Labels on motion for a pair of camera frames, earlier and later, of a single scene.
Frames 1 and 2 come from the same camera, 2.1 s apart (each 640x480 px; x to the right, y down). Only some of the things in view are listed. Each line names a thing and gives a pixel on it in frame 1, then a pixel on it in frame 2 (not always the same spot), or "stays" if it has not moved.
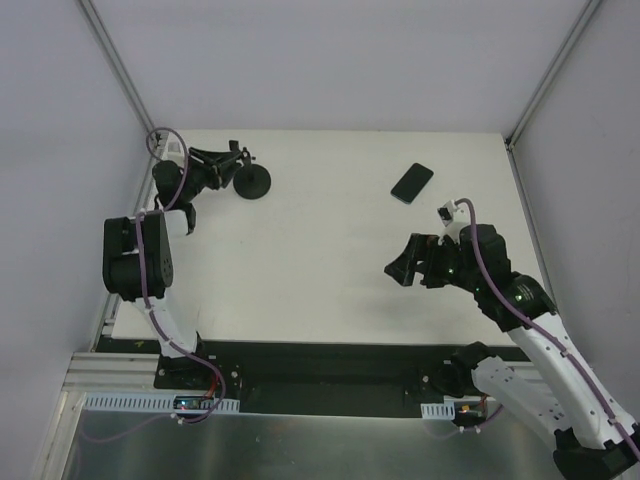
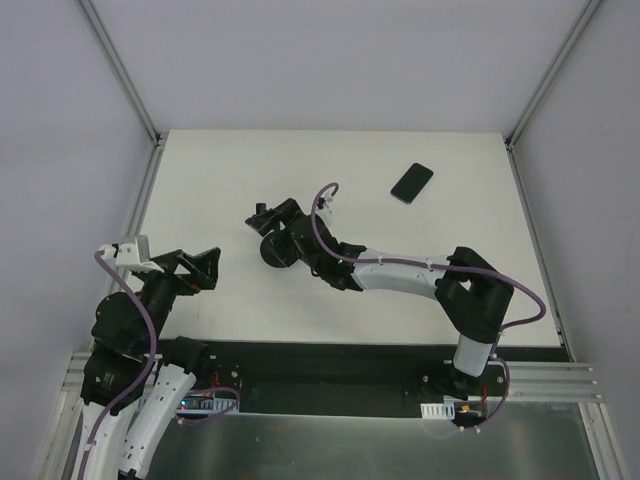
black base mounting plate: (279, 377) stays
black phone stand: (251, 181) to (278, 248)
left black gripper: (209, 167) to (179, 272)
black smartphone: (411, 184) stays
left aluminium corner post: (95, 20) stays
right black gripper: (428, 260) to (279, 220)
